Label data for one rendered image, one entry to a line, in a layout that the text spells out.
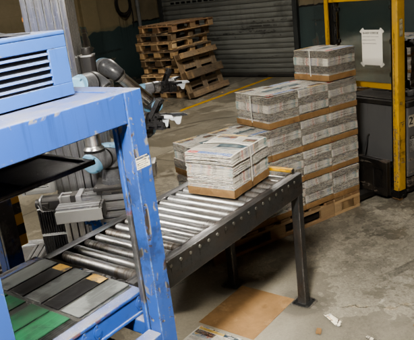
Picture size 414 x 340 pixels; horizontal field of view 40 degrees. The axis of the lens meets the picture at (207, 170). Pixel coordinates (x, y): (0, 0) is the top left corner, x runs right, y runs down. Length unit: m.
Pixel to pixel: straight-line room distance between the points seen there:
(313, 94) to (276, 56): 7.23
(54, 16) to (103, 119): 1.72
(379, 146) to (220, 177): 2.43
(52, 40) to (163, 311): 0.97
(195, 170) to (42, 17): 1.22
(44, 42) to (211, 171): 1.35
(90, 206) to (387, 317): 1.75
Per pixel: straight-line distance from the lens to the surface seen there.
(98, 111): 1.69
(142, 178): 1.84
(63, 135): 1.61
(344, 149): 4.54
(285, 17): 11.24
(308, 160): 4.30
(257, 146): 3.00
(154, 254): 1.94
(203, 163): 2.89
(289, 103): 4.09
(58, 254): 2.58
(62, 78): 1.83
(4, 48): 1.72
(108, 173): 3.29
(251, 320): 3.36
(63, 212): 3.28
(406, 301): 3.52
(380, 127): 5.00
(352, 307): 3.44
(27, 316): 2.16
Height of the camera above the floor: 1.82
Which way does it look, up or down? 18 degrees down
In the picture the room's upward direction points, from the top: 7 degrees counter-clockwise
